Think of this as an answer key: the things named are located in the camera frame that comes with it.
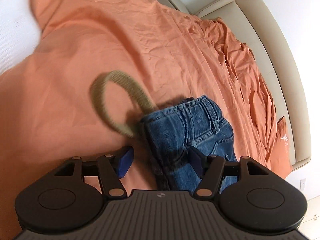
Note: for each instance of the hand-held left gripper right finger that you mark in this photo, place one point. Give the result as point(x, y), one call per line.
point(196, 161)

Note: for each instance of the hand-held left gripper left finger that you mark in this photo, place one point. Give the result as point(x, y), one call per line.
point(125, 162)

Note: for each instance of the blue denim pants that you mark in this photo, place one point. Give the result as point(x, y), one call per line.
point(175, 130)

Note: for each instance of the olive webbing belt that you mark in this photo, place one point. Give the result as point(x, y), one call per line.
point(98, 97)

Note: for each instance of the orange embroidered pillow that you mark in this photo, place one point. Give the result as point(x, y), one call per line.
point(283, 147)

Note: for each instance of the orange duvet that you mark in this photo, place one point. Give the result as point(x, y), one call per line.
point(100, 42)

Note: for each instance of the beige padded bed headboard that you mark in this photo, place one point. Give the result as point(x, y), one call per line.
point(275, 55)

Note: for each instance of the white bed sheet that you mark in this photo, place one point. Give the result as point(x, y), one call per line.
point(15, 30)

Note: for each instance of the white wall switch plate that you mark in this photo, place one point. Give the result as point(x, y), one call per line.
point(303, 184)

